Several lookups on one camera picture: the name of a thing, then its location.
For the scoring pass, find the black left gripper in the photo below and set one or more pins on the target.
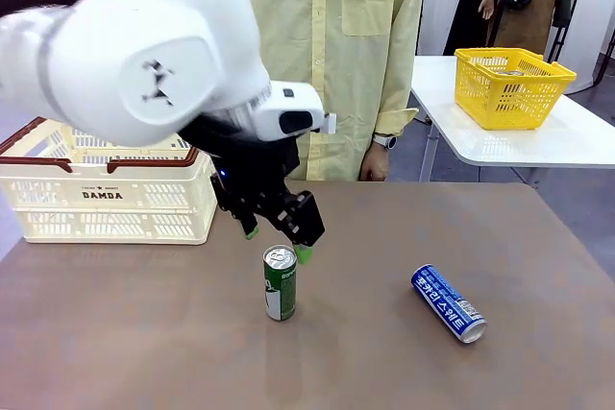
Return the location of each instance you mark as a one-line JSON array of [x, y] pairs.
[[254, 175]]

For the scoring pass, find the green drink can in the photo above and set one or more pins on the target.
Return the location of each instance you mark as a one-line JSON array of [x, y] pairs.
[[281, 290]]

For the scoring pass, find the blue drink can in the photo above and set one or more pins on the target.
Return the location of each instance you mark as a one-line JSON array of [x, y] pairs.
[[442, 297]]

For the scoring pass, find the person's left forearm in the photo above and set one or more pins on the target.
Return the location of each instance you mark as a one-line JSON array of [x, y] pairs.
[[394, 93]]

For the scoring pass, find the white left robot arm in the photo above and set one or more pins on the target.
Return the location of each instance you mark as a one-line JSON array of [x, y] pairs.
[[144, 45]]

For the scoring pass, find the yellow plastic basket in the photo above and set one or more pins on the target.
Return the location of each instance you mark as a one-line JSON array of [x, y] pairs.
[[504, 103]]

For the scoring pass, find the person's left hand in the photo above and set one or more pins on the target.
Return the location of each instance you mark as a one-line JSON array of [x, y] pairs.
[[377, 165]]

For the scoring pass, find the background person's hand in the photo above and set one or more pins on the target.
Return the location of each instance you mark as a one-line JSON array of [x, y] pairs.
[[487, 9]]

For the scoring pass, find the white wristwatch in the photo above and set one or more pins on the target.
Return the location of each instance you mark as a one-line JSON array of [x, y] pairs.
[[386, 142]]

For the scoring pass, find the person's yellow shirt torso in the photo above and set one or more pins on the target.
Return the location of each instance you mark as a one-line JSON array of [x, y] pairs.
[[346, 69]]

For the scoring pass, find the white side table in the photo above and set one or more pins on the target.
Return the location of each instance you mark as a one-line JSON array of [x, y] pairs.
[[528, 146]]

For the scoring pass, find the silver topped drink can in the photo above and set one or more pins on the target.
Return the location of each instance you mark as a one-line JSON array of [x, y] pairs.
[[510, 73]]

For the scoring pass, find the background person brown apron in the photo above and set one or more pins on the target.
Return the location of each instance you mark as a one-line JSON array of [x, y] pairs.
[[528, 7]]

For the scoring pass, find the black tripod stand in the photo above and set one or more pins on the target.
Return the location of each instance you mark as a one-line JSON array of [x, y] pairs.
[[569, 7]]

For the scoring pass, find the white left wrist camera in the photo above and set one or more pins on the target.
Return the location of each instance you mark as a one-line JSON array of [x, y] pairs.
[[329, 123]]

